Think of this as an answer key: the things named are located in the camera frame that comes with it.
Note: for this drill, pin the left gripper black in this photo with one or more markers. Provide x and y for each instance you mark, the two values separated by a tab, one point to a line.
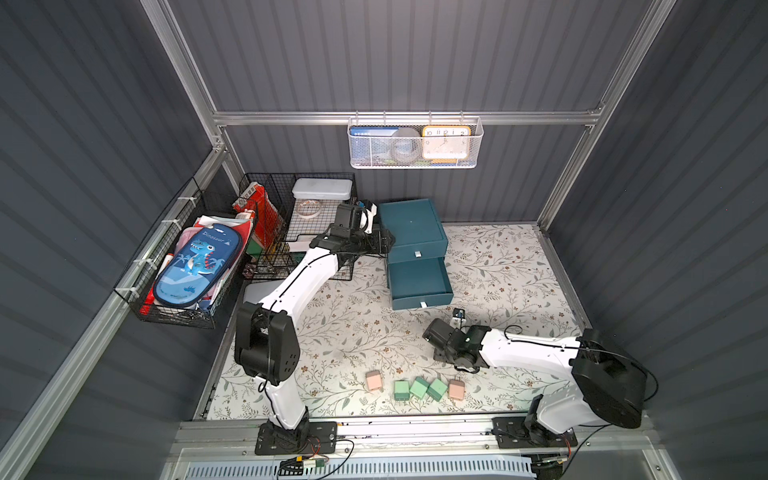
372	241

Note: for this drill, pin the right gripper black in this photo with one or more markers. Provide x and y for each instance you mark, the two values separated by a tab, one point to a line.
439	334

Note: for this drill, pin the teal drawer cabinet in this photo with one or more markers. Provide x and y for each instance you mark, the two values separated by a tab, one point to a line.
416	272

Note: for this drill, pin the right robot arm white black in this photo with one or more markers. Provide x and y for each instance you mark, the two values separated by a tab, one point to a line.
605	384

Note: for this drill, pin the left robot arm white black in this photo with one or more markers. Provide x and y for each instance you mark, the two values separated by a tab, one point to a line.
266	345

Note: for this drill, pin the pink plug right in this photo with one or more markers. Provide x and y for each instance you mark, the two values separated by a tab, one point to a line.
456	390

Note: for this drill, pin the pink plug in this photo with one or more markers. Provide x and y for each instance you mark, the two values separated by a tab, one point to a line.
456	390
374	381

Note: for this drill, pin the green plug right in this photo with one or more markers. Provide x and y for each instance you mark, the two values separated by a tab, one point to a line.
437	389

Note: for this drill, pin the green plug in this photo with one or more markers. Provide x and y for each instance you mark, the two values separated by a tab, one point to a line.
437	389
402	391
419	387

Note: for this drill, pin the green plug middle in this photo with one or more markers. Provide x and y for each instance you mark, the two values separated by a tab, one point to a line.
419	387

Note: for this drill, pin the green plug left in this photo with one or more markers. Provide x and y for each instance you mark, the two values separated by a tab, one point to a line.
402	391

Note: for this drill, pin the white lidded plastic container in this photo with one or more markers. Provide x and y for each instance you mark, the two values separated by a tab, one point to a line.
307	188

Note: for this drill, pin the clear tape roll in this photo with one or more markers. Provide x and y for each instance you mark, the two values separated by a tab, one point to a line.
309	208

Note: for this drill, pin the pink plug left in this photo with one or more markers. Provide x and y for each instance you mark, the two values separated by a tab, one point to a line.
374	381

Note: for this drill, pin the floral table mat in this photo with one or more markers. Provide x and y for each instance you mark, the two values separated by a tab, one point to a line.
499	274

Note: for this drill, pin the grey tape roll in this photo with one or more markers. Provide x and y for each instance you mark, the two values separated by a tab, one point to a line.
406	145

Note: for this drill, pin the blue box in basket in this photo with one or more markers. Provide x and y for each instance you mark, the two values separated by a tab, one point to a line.
370	146

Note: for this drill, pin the red white booklet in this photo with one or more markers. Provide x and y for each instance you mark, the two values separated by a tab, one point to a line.
267	220

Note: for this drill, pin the yellow white alarm clock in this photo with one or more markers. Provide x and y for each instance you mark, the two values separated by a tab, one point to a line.
446	143

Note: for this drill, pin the white flat box on table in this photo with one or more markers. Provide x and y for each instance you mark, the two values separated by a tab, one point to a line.
254	292

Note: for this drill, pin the blue dinosaur pencil case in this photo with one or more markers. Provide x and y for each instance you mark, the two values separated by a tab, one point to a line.
197	267

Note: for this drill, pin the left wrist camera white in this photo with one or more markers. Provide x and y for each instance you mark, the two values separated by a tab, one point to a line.
368	214

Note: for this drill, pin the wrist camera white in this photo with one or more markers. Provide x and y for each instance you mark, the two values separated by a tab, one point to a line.
368	214
458	319

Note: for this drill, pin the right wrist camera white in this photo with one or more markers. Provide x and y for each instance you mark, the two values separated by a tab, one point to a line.
458	319

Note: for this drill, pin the black wire desk organizer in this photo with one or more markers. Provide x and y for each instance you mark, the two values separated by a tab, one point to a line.
276	261

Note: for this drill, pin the white wire wall basket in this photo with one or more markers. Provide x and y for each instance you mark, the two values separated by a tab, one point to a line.
475	144

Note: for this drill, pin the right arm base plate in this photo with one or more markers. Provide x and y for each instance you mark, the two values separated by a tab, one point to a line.
514	433

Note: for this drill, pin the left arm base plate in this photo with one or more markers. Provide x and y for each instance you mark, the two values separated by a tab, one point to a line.
310	437

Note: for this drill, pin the black wire side basket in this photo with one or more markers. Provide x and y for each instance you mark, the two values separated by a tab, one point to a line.
202	207

